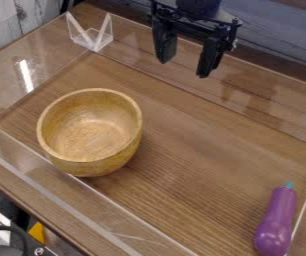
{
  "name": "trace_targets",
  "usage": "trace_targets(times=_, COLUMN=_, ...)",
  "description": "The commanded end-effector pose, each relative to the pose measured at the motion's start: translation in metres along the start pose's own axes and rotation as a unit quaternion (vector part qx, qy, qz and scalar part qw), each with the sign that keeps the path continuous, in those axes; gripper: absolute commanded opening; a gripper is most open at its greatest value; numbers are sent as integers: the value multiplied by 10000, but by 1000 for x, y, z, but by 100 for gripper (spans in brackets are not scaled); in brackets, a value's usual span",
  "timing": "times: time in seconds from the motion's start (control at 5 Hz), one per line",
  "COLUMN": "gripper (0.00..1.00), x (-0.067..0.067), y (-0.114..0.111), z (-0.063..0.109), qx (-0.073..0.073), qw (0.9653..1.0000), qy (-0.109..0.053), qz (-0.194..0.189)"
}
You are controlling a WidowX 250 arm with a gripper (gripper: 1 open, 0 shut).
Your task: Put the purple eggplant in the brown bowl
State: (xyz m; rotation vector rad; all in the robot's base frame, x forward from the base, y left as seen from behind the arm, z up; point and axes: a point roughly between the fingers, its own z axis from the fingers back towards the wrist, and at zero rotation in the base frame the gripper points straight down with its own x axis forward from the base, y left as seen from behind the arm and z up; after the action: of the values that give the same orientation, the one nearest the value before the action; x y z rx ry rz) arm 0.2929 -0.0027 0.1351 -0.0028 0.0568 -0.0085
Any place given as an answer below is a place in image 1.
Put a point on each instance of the clear acrylic tray walls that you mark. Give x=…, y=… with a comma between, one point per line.
x=223, y=141

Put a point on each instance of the black and yellow equipment base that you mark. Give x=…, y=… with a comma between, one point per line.
x=24, y=237

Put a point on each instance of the brown wooden bowl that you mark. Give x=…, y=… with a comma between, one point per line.
x=89, y=131

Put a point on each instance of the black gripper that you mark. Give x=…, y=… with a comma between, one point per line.
x=199, y=19

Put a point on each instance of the purple toy eggplant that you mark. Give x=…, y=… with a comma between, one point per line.
x=274, y=231

